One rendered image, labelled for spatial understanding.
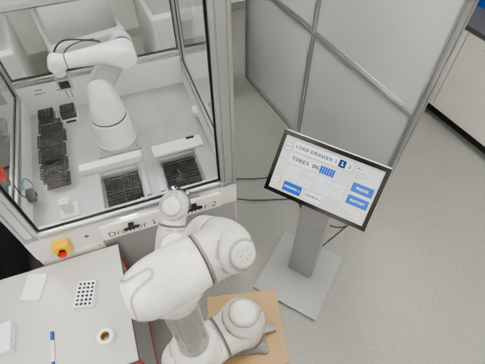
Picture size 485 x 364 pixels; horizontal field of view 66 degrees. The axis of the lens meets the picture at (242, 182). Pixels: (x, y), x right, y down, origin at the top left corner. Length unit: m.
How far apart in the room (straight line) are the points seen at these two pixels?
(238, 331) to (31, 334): 0.98
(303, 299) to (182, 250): 1.82
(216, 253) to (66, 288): 1.24
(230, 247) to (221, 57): 0.76
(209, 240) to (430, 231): 2.48
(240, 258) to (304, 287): 1.81
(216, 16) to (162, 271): 0.82
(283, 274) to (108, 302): 1.24
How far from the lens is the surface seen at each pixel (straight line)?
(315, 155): 1.77
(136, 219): 1.87
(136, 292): 0.84
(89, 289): 1.91
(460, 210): 3.39
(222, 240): 0.84
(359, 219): 1.78
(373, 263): 2.86
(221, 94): 1.46
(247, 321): 1.37
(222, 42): 1.34
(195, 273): 0.84
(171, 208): 1.35
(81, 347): 1.86
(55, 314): 1.96
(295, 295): 2.60
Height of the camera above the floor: 2.44
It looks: 52 degrees down
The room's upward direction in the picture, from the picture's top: straight up
